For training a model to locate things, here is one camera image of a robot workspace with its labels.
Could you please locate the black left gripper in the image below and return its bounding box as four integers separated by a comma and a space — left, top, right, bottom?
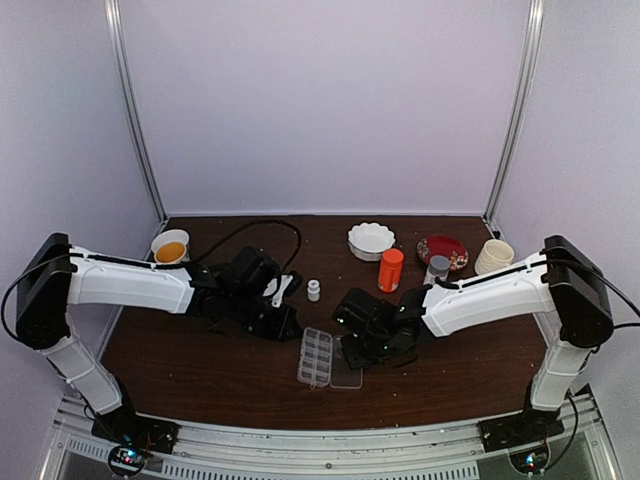
227, 289, 304, 343

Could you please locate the clear plastic pill organizer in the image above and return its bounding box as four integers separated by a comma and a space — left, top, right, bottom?
296, 327, 363, 390

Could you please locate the orange pill bottle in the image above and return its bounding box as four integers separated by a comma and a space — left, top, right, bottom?
377, 248, 405, 293

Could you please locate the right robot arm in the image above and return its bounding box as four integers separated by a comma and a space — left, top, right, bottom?
332, 235, 614, 442

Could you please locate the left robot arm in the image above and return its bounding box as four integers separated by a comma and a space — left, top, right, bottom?
15, 232, 302, 444

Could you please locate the small white pill bottle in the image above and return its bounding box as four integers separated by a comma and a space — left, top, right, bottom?
307, 279, 321, 302

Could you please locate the grey capped vitamin bottle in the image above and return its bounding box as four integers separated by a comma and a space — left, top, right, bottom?
423, 255, 451, 285

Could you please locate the white fluted ceramic bowl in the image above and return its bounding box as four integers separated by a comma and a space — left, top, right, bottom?
347, 222, 396, 262

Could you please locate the floral mug yellow inside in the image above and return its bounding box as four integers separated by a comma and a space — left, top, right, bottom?
151, 229, 190, 264

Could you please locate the red floral saucer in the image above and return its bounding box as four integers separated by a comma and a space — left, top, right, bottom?
416, 235, 469, 271

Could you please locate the cream ribbed ceramic mug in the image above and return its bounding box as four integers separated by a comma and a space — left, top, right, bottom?
474, 239, 515, 275

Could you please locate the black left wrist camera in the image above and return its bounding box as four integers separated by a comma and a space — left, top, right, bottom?
271, 271, 303, 308

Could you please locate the black camera cable left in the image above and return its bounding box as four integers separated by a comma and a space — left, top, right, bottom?
194, 218, 303, 281

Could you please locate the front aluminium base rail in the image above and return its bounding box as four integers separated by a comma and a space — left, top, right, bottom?
39, 384, 616, 480

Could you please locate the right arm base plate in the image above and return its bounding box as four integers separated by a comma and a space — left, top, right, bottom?
478, 412, 565, 453

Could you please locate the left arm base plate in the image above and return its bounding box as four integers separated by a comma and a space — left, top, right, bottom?
91, 411, 179, 454

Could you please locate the aluminium frame post left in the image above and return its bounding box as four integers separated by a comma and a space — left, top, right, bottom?
104, 0, 169, 224

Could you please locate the aluminium frame post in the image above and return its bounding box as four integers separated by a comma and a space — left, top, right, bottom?
104, 0, 169, 224
483, 0, 545, 231

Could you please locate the aluminium frame post right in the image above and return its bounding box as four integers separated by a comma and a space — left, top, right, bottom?
483, 0, 545, 231

